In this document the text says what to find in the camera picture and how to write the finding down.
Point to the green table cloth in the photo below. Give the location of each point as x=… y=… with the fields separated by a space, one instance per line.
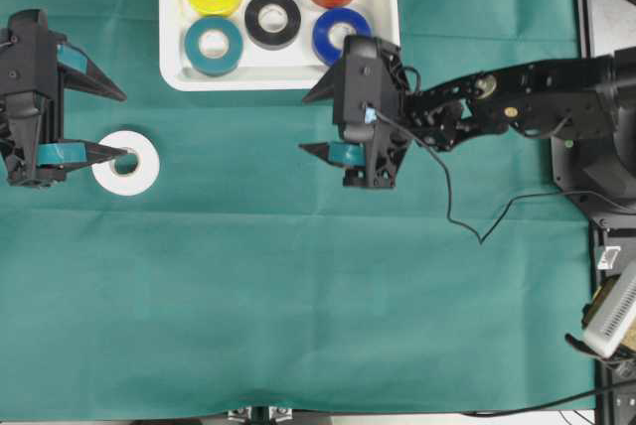
x=249 y=275

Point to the white power adapter box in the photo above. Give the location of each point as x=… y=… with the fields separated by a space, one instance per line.
x=616 y=314

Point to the blue tape roll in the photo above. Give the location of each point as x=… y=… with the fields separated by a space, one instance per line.
x=332 y=28

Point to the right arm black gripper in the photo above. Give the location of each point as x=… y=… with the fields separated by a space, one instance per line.
x=369 y=87

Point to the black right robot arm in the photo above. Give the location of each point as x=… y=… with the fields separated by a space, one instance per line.
x=568 y=99

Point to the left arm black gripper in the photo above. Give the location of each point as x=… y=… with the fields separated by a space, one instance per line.
x=32 y=58

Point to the white plastic tray case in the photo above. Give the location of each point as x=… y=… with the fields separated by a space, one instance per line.
x=294 y=67

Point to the black tape roll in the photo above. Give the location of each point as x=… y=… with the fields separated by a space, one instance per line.
x=278 y=40

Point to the metal clamp at table edge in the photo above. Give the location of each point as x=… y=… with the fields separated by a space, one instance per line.
x=260 y=415

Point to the white tape roll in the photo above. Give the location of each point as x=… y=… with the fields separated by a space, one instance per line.
x=147 y=167

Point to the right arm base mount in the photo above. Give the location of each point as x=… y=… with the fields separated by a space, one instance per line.
x=602 y=171

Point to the teal green tape roll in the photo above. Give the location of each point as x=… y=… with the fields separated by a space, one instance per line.
x=213 y=66

